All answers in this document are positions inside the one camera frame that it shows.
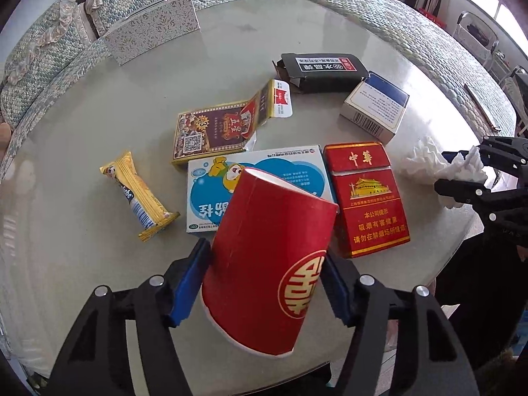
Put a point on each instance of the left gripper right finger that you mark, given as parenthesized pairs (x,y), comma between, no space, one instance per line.
(430,360)

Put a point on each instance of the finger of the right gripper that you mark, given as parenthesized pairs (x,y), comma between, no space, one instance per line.
(507,154)
(504,210)

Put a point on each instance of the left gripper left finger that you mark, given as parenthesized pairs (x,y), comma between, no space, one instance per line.
(94,357)

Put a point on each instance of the white tissue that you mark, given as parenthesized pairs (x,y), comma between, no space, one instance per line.
(425,164)

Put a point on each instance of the red cigarette pack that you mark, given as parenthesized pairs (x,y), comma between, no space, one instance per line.
(371,215)

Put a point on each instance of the yellow snack wrapper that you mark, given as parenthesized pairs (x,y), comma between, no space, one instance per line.
(150,212)

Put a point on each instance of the red paper cup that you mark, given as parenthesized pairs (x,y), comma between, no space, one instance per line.
(268,253)

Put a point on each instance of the white blue cigarette pack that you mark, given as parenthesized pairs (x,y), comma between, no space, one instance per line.
(377,106)

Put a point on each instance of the black carton box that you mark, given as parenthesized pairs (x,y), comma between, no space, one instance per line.
(321,73)

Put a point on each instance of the blue white medicine box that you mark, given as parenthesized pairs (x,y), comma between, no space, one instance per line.
(211,181)

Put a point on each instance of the brown patterned cigarette box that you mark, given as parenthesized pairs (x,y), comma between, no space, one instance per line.
(229,128)

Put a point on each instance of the blue-green quilted sofa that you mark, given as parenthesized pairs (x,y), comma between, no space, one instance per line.
(66,41)

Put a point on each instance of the white patterned tissue box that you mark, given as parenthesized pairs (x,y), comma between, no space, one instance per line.
(150,27)

